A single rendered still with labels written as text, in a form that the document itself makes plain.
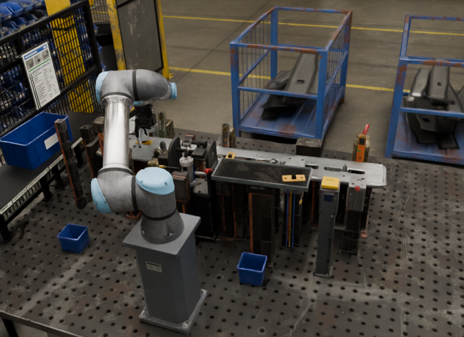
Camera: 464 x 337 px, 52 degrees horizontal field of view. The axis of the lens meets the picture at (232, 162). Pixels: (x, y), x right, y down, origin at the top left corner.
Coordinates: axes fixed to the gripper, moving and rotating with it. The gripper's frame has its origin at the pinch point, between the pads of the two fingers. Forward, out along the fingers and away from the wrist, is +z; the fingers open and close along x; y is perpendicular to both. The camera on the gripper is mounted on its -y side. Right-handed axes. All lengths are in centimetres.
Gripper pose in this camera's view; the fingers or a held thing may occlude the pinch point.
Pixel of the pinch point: (142, 140)
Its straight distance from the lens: 242.3
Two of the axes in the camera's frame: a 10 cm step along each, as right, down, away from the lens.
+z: 0.4, 8.5, 5.2
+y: 9.6, 1.0, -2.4
